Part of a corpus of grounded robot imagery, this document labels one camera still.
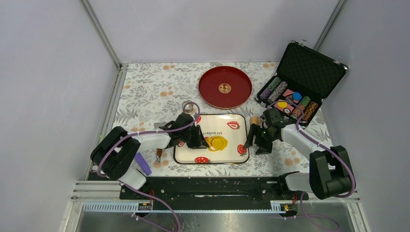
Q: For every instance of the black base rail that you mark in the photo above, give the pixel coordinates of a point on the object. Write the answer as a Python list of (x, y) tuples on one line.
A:
[(221, 193)]

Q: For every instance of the strawberry print rectangular tray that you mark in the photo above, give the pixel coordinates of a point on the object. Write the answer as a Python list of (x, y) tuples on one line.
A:
[(230, 126)]

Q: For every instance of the black poker chip case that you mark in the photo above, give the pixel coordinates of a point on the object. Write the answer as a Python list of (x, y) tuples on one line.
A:
[(305, 71)]

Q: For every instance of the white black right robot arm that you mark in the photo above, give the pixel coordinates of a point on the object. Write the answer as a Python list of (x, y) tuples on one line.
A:
[(329, 174)]

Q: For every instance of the floral tablecloth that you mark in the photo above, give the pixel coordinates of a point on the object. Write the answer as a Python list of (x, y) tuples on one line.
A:
[(155, 92)]

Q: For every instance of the purple cylindrical tool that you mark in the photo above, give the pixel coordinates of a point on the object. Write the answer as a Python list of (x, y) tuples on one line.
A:
[(142, 163)]

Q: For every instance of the yellow dough piece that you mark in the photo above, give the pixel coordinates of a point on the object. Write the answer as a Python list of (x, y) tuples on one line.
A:
[(210, 147)]

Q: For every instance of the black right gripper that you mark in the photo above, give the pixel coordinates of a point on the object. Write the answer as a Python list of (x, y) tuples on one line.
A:
[(264, 148)]

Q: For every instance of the round red lacquer tray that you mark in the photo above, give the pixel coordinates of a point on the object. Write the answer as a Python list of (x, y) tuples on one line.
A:
[(225, 87)]

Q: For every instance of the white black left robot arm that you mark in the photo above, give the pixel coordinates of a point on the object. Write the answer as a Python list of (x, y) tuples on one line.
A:
[(115, 153)]

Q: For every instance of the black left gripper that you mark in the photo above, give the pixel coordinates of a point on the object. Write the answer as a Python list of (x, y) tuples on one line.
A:
[(199, 141)]

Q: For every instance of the clear tape roll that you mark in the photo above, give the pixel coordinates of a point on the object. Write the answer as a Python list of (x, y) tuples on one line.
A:
[(188, 107)]

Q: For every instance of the metal scraper wooden handle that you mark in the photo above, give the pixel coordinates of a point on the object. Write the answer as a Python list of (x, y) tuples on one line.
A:
[(159, 151)]

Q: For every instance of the wooden dough roller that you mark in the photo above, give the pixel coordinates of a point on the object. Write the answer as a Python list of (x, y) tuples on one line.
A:
[(255, 120)]

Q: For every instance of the yellow poker chip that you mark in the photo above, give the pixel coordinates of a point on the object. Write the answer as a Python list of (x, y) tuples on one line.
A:
[(282, 105)]

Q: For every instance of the round yellow dough wrapper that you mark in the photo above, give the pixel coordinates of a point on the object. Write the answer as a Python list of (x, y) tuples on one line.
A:
[(218, 142)]

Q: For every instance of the blue poker chip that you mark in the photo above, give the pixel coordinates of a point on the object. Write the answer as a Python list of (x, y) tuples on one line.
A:
[(296, 96)]

